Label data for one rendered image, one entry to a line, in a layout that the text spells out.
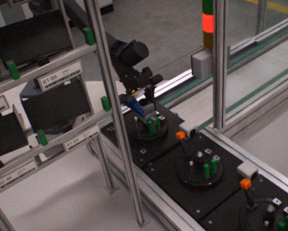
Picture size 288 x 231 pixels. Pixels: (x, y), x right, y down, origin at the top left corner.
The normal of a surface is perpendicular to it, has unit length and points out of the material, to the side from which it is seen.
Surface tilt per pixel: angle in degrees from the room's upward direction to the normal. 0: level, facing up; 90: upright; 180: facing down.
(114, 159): 0
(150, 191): 0
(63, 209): 0
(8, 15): 90
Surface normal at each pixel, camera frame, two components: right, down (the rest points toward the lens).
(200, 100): -0.12, -0.76
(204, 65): 0.60, 0.46
